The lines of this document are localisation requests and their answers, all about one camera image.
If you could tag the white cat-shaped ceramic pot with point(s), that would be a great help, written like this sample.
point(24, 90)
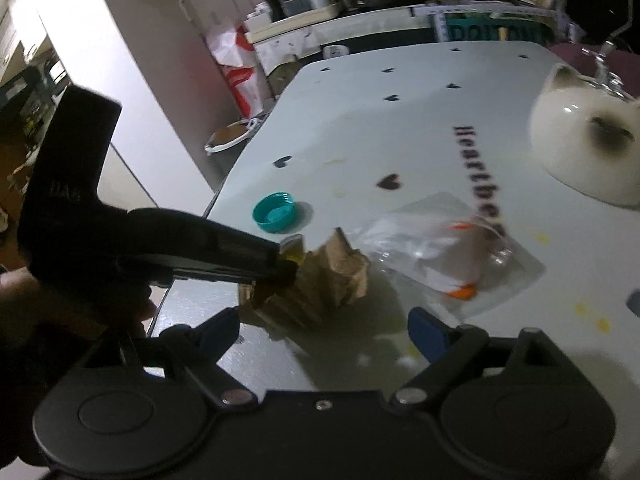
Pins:
point(565, 135)

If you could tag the silver metal ornament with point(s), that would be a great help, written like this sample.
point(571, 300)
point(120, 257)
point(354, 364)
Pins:
point(605, 70)

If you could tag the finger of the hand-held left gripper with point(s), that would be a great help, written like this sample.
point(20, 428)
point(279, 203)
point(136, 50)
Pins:
point(210, 240)
point(225, 274)

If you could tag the cream two-tier rack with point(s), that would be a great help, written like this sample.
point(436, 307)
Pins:
point(290, 27)

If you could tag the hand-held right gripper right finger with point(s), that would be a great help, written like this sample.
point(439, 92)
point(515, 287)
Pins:
point(430, 335)

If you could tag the white perforated metal rack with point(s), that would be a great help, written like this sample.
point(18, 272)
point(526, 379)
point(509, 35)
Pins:
point(440, 22)

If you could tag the teal printed plate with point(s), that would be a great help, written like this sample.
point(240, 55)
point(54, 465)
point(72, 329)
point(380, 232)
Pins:
point(480, 32)

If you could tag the teal bottle cap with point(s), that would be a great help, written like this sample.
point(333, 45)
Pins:
point(272, 212)

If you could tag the clear plastic bag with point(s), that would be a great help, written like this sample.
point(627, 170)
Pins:
point(430, 245)

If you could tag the person's left hand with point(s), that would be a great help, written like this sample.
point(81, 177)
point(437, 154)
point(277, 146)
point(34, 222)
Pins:
point(75, 310)

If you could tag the brown gold wrapper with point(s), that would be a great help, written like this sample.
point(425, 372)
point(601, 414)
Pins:
point(330, 280)

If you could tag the grey bin with white liner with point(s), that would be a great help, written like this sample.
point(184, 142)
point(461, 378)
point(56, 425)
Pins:
point(222, 162)

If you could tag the bear printed cloth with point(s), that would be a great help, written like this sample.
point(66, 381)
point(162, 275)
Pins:
point(280, 55)

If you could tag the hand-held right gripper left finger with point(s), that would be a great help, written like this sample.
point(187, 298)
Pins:
point(220, 332)

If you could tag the maroon chair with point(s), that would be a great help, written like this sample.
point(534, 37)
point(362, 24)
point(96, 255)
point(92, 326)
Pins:
point(575, 50)

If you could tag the red and white plastic bag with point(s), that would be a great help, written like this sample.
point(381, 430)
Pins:
point(240, 80)

